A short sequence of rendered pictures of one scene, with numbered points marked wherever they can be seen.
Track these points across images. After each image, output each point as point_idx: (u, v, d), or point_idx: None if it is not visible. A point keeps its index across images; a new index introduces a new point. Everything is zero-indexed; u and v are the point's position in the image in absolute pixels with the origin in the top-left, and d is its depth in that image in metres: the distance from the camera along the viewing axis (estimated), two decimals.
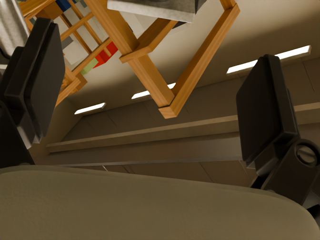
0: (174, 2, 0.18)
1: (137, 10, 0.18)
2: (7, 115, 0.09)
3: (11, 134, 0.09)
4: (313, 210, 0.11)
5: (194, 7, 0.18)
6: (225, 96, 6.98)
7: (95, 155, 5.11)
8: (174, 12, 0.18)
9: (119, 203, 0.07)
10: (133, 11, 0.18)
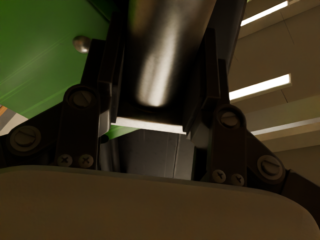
0: (178, 112, 0.14)
1: (130, 125, 0.14)
2: (97, 107, 0.10)
3: (92, 125, 0.09)
4: (242, 183, 0.11)
5: None
6: None
7: None
8: (179, 127, 0.14)
9: (119, 203, 0.07)
10: (124, 125, 0.14)
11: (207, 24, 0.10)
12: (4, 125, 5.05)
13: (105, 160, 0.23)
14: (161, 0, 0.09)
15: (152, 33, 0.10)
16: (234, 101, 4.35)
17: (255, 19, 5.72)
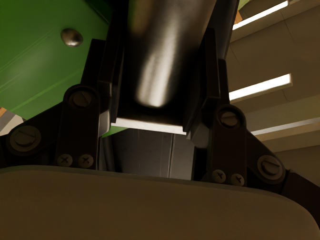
0: (178, 113, 0.14)
1: (130, 125, 0.14)
2: (97, 107, 0.10)
3: (92, 125, 0.09)
4: (242, 183, 0.11)
5: None
6: None
7: None
8: (179, 127, 0.13)
9: (119, 203, 0.07)
10: (125, 126, 0.14)
11: (207, 24, 0.10)
12: (5, 125, 5.05)
13: None
14: (161, 0, 0.09)
15: (152, 33, 0.10)
16: (235, 101, 4.34)
17: (256, 19, 5.71)
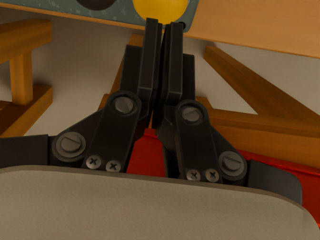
0: None
1: None
2: (136, 116, 0.10)
3: (127, 133, 0.09)
4: None
5: None
6: None
7: None
8: None
9: (119, 203, 0.07)
10: None
11: None
12: None
13: None
14: None
15: None
16: None
17: None
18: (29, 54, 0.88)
